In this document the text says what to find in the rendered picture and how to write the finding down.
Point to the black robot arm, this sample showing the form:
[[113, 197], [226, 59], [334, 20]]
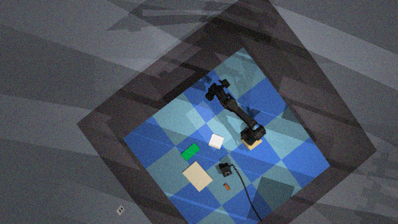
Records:
[[249, 136]]

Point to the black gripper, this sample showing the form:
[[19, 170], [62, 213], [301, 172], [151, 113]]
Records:
[[224, 83]]

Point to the green rectangular block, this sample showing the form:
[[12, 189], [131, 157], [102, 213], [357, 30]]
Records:
[[192, 150]]

